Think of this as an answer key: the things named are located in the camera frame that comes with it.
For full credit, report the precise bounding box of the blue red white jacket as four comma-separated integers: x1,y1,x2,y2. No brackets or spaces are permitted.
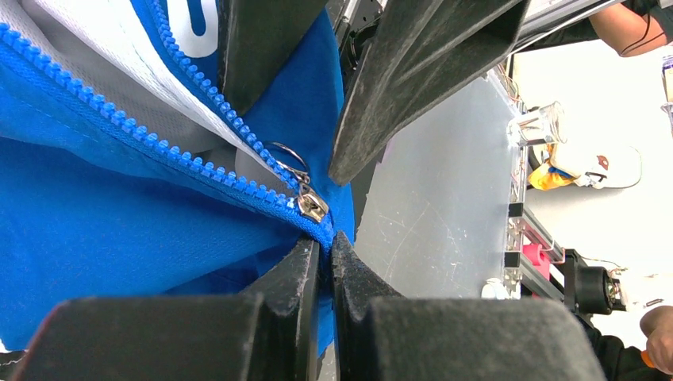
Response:
1,1,355,351

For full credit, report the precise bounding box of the person forearm in background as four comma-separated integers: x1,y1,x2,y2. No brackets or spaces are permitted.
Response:
589,1,672,57

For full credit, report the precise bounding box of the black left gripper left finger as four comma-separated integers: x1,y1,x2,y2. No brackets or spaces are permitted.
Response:
13,237,320,380

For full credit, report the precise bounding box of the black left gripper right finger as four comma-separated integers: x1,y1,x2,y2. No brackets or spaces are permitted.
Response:
331,233,604,380

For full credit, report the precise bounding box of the person hand in background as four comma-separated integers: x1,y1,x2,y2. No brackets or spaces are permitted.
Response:
640,306,672,375

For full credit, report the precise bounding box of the white yellow cloth bundle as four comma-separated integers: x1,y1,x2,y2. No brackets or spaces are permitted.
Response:
527,143,642,191

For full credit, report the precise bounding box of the clear glass jar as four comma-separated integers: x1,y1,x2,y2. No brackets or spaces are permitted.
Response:
506,102,567,147

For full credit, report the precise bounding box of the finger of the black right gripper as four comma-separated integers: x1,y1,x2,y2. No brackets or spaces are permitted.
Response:
329,0,529,186
217,0,327,114

